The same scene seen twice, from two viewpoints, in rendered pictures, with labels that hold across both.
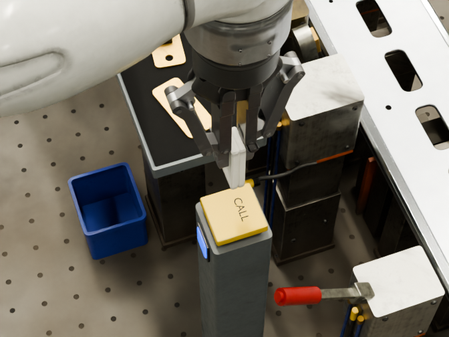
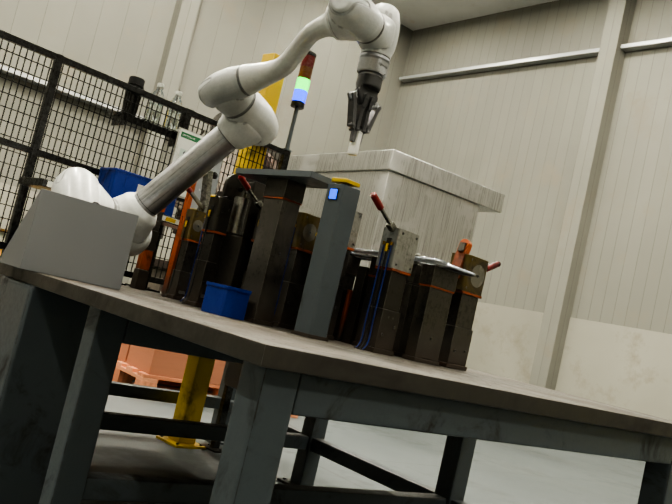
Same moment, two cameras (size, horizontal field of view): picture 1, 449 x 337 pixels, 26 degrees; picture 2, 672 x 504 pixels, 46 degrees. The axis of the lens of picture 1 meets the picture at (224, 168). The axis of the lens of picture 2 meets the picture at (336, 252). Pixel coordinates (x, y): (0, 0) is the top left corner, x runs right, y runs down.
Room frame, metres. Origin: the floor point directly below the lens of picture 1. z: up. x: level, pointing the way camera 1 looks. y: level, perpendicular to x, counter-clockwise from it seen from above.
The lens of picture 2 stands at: (-1.53, 0.89, 0.77)
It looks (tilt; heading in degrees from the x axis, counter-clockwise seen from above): 5 degrees up; 336
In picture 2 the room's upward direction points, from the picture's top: 13 degrees clockwise
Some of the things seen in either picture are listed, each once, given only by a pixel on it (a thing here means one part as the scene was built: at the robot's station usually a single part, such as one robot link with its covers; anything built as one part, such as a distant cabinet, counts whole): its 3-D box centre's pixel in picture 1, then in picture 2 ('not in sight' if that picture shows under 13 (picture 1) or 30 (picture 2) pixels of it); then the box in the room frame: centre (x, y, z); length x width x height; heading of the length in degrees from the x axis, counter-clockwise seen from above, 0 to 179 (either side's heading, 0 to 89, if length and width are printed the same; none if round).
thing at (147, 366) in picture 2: not in sight; (202, 363); (4.06, -0.79, 0.23); 1.29 x 0.89 x 0.47; 101
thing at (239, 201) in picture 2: not in sight; (240, 244); (1.12, 0.07, 0.94); 0.18 x 0.13 x 0.49; 20
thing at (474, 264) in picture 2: not in sight; (461, 312); (0.60, -0.55, 0.88); 0.14 x 0.09 x 0.36; 110
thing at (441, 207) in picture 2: not in sight; (365, 286); (5.43, -2.63, 1.15); 1.78 x 1.43 x 2.29; 11
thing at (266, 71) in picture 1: (235, 62); (367, 91); (0.52, -0.01, 1.43); 0.08 x 0.07 x 0.09; 110
